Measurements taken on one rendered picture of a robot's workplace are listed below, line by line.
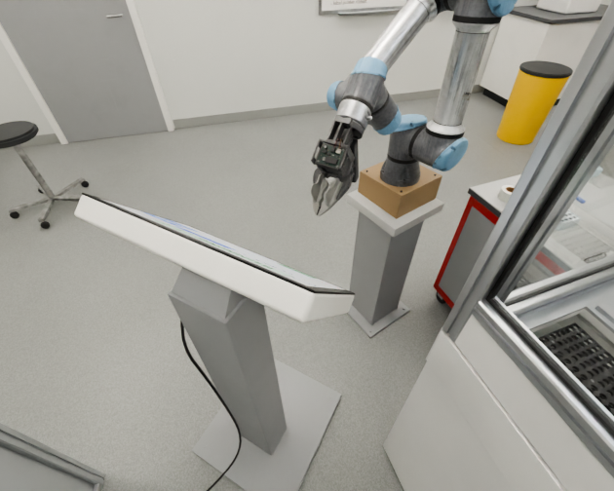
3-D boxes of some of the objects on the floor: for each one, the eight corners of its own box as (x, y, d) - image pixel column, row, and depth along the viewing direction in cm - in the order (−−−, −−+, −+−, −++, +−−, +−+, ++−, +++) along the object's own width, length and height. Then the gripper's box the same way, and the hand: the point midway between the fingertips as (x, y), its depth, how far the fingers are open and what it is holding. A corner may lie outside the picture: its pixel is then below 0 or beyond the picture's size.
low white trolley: (426, 295, 192) (469, 187, 138) (509, 267, 206) (577, 159, 153) (499, 388, 153) (598, 287, 99) (595, 345, 167) (727, 238, 114)
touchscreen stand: (260, 354, 167) (221, 187, 95) (341, 396, 151) (364, 236, 80) (193, 452, 136) (58, 316, 64) (285, 519, 120) (242, 436, 48)
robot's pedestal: (335, 300, 190) (343, 193, 137) (373, 278, 202) (394, 170, 149) (369, 338, 172) (395, 232, 119) (409, 311, 184) (448, 203, 131)
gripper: (325, 111, 70) (289, 202, 70) (364, 119, 67) (327, 214, 67) (334, 130, 78) (303, 211, 78) (369, 137, 75) (337, 223, 75)
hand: (320, 210), depth 75 cm, fingers closed
